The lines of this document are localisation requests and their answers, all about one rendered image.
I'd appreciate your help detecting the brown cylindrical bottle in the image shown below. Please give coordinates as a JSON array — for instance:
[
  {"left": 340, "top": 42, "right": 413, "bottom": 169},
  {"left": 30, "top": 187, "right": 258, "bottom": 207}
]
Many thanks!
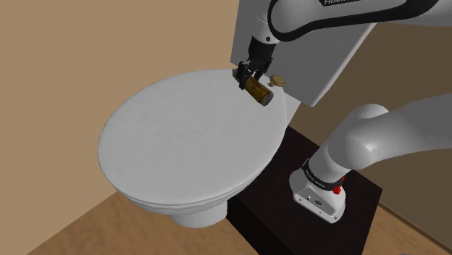
[{"left": 232, "top": 68, "right": 275, "bottom": 107}]

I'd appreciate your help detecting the gold round flush knob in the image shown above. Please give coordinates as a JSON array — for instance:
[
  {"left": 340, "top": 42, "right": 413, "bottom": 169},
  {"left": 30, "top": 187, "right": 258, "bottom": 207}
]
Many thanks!
[{"left": 267, "top": 75, "right": 287, "bottom": 88}]

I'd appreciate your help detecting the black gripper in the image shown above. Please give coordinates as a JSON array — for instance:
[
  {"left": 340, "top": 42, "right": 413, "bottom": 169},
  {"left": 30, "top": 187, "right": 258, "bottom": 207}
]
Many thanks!
[{"left": 235, "top": 36, "right": 277, "bottom": 91}]

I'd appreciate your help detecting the white toilet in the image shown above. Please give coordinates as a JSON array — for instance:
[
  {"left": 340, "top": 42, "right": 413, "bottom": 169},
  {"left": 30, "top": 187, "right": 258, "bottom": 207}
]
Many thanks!
[{"left": 97, "top": 0, "right": 377, "bottom": 229}]

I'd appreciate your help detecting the dark robot stand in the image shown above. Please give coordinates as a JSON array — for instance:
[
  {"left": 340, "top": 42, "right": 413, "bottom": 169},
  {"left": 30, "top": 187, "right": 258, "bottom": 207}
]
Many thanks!
[{"left": 226, "top": 125, "right": 383, "bottom": 255}]

